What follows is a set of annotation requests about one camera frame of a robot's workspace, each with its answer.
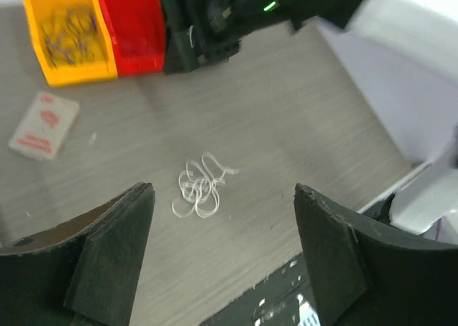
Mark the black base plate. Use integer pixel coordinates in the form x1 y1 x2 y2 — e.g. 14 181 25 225
201 253 321 326

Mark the red plastic bin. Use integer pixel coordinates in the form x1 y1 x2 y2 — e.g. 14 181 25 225
99 0 166 76

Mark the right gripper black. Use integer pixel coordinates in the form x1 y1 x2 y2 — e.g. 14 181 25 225
187 0 296 61

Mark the playing card box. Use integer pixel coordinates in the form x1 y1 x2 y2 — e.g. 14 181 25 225
8 92 80 161

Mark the white wire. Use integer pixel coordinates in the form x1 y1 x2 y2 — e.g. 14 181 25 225
171 152 240 219

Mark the black plastic bin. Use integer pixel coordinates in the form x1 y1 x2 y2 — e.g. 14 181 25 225
160 0 199 74

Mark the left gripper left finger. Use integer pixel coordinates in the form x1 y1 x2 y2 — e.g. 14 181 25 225
1 182 155 325

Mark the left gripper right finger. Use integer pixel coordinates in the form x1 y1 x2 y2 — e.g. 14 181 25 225
294 184 457 325

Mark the yellow plastic bin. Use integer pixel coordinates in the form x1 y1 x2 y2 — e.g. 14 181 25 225
23 0 117 87

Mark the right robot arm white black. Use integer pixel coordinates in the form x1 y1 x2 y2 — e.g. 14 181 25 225
190 0 457 235

